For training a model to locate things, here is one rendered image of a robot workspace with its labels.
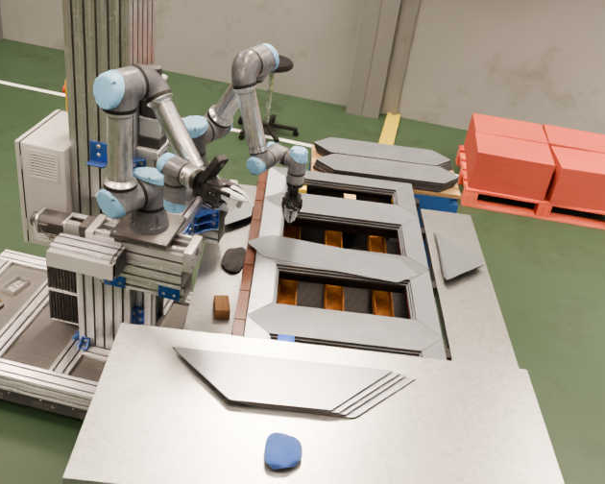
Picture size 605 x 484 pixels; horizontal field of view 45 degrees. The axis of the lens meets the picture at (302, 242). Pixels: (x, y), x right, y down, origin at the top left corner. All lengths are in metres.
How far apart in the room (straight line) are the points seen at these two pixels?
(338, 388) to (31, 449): 1.67
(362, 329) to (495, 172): 2.94
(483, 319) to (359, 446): 1.24
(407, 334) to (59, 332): 1.70
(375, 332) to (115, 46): 1.40
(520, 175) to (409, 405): 3.51
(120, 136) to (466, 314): 1.57
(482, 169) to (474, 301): 2.36
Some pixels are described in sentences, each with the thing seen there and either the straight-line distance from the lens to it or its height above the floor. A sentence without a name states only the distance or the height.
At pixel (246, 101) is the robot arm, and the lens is 2.93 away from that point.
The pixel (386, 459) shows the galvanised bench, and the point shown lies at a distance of 2.07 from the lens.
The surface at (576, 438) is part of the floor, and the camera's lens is 3.96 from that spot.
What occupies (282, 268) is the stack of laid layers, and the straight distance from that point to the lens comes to 3.04.
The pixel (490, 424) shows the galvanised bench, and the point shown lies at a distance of 2.26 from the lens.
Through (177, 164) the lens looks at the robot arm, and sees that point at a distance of 2.39.
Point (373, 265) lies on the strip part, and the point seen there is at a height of 0.85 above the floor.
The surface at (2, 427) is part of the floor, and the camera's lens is 3.56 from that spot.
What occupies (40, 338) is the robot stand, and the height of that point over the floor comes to 0.21.
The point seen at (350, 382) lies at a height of 1.07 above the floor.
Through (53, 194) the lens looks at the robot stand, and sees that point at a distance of 3.10.
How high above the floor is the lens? 2.57
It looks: 33 degrees down
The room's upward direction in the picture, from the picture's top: 8 degrees clockwise
